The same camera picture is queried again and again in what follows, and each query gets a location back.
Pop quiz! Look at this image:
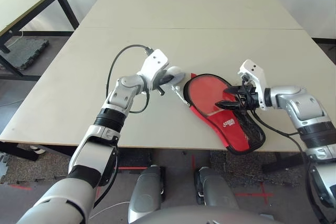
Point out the grey robot leg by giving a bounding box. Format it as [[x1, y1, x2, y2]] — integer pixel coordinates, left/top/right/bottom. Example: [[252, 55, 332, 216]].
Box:
[[194, 166, 240, 215], [129, 164, 166, 224]]

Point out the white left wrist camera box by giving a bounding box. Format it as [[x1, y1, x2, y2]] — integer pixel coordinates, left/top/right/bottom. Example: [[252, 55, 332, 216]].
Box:
[[136, 48, 170, 90]]

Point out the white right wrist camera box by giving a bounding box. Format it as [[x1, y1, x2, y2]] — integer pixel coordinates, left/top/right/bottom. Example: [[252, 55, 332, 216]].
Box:
[[238, 59, 269, 111]]

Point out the dark foam mat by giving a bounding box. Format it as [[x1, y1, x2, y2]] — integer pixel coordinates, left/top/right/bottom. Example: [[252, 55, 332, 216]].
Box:
[[0, 37, 50, 72]]

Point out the grey robot torso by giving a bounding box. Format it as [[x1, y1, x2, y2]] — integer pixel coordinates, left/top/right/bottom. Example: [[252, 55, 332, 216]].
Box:
[[86, 205, 287, 224]]

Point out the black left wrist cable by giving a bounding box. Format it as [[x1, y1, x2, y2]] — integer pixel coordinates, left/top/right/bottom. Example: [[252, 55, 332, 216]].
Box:
[[104, 45, 154, 115]]

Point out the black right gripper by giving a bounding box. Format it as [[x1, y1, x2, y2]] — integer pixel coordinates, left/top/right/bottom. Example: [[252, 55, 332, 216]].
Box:
[[214, 82, 259, 111]]

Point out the white grey plush toy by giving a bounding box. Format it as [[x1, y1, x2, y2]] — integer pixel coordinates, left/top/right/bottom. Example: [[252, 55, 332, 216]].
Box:
[[164, 66, 191, 108]]

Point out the beige side table black frame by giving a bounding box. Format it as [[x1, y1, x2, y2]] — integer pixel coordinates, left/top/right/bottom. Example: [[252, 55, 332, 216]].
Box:
[[0, 0, 80, 81]]

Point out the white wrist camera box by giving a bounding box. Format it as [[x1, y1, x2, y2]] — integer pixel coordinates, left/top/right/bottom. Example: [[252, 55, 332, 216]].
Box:
[[136, 48, 170, 90], [238, 59, 269, 111]]

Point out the black table foot bar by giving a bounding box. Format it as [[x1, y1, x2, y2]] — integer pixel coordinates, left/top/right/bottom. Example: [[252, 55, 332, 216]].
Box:
[[0, 141, 77, 162], [261, 151, 305, 175]]

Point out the speckled grey floor mat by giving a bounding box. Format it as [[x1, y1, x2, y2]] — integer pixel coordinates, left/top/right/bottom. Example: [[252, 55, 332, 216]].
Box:
[[209, 150, 303, 187], [0, 143, 151, 187]]

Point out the grey robot right leg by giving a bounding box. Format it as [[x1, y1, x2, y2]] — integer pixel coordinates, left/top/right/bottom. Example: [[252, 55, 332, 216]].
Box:
[[194, 166, 240, 215]]

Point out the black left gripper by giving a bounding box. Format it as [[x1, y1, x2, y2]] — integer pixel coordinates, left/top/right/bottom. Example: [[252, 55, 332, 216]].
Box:
[[153, 71, 175, 97]]

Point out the white floor cable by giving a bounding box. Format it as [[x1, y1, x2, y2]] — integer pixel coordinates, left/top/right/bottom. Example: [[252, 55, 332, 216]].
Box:
[[91, 201, 131, 218]]

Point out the red black paddle case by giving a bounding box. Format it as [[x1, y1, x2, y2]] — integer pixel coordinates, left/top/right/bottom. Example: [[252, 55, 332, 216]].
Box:
[[182, 72, 266, 155]]

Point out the grey robot left leg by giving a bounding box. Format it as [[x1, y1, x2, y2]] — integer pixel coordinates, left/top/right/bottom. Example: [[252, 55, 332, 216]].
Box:
[[129, 164, 166, 224]]

